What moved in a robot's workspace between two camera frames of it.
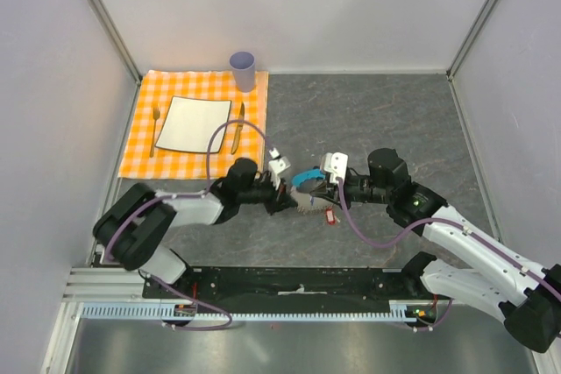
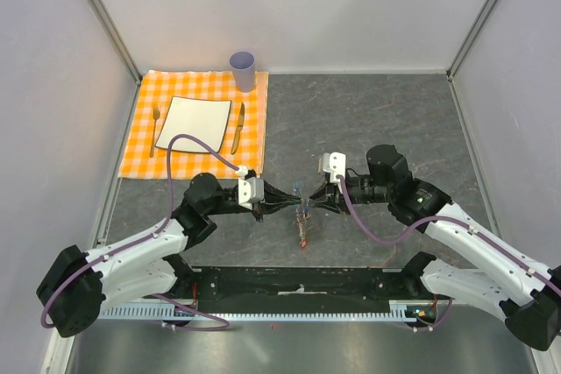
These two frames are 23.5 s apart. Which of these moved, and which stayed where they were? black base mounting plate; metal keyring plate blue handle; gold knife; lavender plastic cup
Moved: metal keyring plate blue handle
Stayed: lavender plastic cup; black base mounting plate; gold knife
